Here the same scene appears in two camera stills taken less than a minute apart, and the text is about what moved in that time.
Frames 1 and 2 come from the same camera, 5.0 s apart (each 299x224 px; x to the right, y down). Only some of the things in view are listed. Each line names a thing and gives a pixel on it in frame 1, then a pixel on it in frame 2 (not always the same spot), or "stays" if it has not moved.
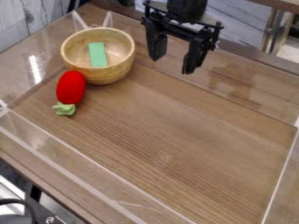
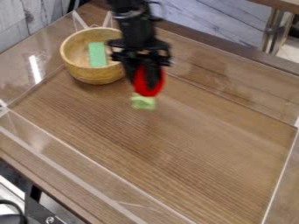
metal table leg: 277,31 stays
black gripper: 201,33 -> 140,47
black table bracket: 40,214 stays
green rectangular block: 97,54 stays
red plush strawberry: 69,91 -> 140,84
